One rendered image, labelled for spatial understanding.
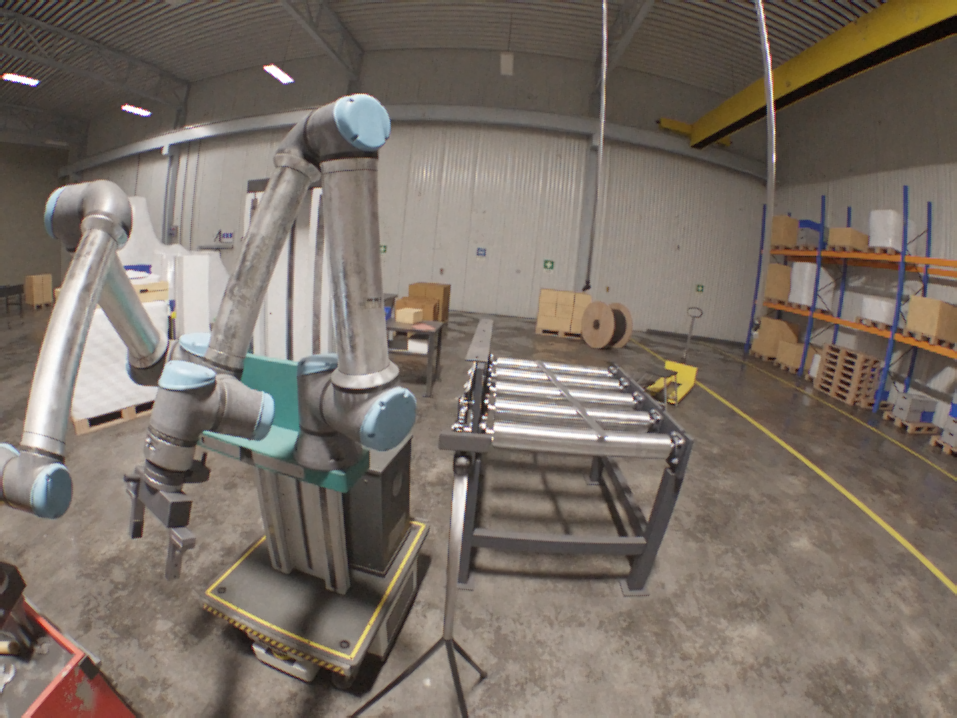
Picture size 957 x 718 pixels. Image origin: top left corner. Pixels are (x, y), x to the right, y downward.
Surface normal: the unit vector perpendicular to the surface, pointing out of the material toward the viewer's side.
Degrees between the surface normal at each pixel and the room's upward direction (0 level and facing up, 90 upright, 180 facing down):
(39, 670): 0
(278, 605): 0
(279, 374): 90
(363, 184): 92
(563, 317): 90
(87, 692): 90
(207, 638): 0
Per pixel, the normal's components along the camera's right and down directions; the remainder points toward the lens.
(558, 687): 0.09, -0.97
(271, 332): -0.18, 0.22
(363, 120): 0.81, 0.08
